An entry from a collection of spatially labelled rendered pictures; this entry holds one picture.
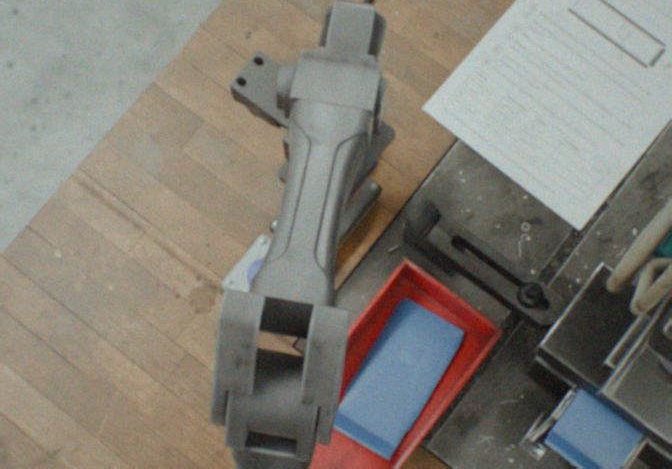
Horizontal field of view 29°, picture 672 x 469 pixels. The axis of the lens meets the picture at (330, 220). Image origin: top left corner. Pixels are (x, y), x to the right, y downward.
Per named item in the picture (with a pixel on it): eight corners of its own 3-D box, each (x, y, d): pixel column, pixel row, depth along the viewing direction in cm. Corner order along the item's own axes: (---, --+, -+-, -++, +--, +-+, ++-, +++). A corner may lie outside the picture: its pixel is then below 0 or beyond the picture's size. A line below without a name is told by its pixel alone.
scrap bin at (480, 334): (250, 464, 129) (246, 459, 123) (402, 271, 134) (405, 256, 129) (346, 540, 127) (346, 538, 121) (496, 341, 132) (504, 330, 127)
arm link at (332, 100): (289, 31, 105) (205, 365, 89) (400, 49, 105) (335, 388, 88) (286, 123, 115) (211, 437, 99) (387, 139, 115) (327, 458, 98)
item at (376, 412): (326, 426, 130) (326, 423, 127) (404, 297, 133) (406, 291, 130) (387, 463, 129) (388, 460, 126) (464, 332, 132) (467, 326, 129)
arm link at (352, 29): (304, 23, 119) (300, -36, 107) (397, 38, 118) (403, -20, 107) (280, 142, 116) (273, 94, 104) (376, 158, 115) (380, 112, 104)
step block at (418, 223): (402, 240, 135) (406, 217, 127) (419, 219, 136) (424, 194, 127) (452, 278, 134) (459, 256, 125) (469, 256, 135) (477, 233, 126)
